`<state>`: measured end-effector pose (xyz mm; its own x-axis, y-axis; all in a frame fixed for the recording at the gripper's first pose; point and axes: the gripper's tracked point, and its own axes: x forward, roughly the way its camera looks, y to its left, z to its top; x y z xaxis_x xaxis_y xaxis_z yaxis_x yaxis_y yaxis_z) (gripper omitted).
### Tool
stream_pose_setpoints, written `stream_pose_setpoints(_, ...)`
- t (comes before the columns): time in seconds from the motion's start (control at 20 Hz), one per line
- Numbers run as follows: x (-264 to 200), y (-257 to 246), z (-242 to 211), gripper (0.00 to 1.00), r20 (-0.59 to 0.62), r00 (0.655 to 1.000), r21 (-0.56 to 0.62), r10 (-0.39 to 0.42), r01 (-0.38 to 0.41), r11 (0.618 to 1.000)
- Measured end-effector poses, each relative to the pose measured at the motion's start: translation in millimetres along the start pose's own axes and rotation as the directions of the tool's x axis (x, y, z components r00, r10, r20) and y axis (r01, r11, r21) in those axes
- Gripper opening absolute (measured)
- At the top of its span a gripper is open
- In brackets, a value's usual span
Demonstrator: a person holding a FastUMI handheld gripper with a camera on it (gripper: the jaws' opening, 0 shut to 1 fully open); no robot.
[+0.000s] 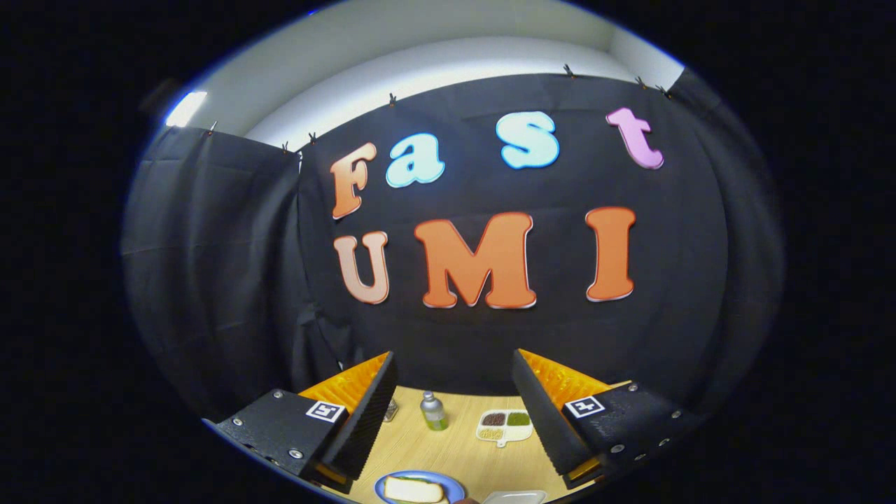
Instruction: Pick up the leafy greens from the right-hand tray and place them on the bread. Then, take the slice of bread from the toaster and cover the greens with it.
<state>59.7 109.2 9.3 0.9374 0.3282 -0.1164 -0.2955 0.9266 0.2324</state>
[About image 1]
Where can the row of small black clips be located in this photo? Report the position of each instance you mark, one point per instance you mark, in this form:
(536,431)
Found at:
(569,71)

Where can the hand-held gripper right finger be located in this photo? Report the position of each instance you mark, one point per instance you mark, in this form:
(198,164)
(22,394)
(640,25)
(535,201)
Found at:
(542,420)

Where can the pile of green beans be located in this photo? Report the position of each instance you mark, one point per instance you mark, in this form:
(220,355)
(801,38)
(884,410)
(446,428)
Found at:
(519,418)

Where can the green label metal bottle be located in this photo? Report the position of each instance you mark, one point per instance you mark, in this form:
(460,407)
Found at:
(434,414)

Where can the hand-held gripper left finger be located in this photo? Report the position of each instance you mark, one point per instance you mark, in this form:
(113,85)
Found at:
(367,420)

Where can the white compartment dish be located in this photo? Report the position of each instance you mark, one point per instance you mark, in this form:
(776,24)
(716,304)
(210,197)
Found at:
(518,434)

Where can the toasted bread slice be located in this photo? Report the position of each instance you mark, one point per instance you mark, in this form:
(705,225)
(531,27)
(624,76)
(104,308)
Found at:
(413,490)

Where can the pile of dark red beans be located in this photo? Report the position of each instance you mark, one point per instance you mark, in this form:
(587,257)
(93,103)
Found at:
(493,419)

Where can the pile of yellow soybeans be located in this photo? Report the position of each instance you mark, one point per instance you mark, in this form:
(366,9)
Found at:
(491,433)

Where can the ceiling light panel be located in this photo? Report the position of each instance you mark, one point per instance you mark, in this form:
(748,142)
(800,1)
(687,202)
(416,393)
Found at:
(186,109)

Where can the blue round plate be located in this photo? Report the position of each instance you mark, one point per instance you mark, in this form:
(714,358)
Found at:
(453,490)

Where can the small white plate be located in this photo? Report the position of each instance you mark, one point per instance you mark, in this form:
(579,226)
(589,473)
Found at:
(514,498)

